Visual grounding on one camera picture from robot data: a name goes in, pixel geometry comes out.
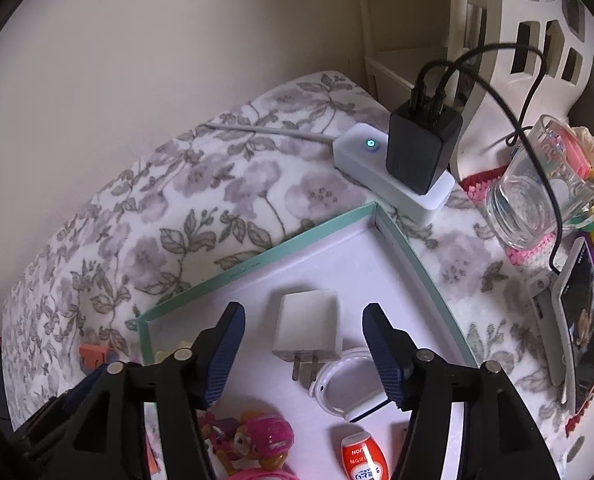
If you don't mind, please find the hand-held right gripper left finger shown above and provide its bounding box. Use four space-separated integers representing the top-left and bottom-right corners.
60 301 246 480

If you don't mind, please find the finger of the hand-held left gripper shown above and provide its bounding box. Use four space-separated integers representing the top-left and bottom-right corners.
11 365 109 462

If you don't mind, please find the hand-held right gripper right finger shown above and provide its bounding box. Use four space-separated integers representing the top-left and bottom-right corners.
362 302 560 480

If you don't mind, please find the white smartwatch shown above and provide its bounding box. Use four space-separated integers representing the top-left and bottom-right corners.
308 346 395 423

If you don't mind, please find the white charger plug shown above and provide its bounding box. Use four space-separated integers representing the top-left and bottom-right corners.
272 291 344 382

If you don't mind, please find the pink toy dog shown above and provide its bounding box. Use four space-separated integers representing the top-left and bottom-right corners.
199 407 295 476

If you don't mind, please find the orange white tube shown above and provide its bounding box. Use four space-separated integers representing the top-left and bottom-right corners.
340 430 390 480

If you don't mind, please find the teal cardboard box lid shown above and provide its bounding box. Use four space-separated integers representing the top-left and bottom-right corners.
137 201 480 480

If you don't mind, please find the pink smartwatch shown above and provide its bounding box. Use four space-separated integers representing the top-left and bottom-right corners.
242 467 298 480

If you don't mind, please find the floral blanket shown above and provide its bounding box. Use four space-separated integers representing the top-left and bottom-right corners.
0 70 594 480

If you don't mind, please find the white phone stand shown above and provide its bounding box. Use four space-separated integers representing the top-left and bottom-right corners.
527 272 578 403

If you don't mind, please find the pink crocheted coaster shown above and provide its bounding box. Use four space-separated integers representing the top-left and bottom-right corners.
507 240 560 267

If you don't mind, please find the clear glass cup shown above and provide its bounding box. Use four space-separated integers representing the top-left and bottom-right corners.
486 115 594 251

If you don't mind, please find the white power strip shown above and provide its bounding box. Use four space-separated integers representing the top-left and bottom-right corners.
332 122 455 226

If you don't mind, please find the smartphone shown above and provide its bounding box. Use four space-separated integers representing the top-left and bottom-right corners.
559 237 594 413

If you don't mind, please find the black charger adapter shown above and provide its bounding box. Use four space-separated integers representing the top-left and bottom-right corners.
386 99 464 195

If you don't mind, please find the cream fabric flower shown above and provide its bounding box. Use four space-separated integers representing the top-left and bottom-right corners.
569 125 594 163

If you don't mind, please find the white lattice chair back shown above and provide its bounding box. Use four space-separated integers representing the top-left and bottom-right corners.
447 0 594 186

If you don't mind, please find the grey power strip cable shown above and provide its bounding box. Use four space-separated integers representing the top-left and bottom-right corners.
204 121 340 143

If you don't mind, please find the black charging cable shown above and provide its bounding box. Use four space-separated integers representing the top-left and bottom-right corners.
412 60 565 276
429 42 548 148

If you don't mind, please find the cream wooden shelf frame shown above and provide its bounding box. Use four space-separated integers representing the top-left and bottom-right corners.
352 0 478 111

